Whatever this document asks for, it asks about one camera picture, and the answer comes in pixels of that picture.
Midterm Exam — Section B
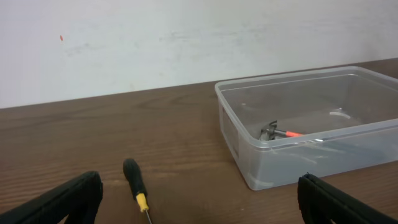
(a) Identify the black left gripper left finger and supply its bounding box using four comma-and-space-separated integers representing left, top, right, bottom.
1, 171, 103, 223

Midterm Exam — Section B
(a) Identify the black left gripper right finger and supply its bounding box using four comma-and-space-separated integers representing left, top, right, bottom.
297, 173, 397, 224

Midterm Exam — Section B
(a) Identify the small red-handled claw hammer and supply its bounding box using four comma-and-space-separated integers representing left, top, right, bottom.
259, 121, 302, 141

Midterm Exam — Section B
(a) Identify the clear plastic container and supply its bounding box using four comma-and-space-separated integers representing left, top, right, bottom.
215, 66, 397, 190

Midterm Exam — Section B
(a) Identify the black yellow screwdriver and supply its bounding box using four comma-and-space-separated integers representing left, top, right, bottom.
123, 159, 152, 224

